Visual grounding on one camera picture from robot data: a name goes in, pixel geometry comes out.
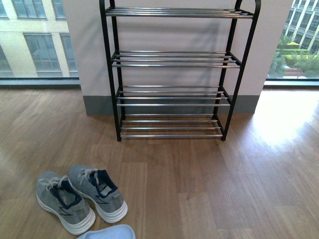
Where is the grey sneaker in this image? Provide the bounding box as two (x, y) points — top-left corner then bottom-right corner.
(35, 171), (96, 235)
(68, 164), (128, 223)

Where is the light blue slipper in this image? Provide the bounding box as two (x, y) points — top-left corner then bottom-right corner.
(78, 224), (136, 239)

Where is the black metal shoe rack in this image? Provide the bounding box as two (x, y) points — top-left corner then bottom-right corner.
(99, 0), (262, 141)

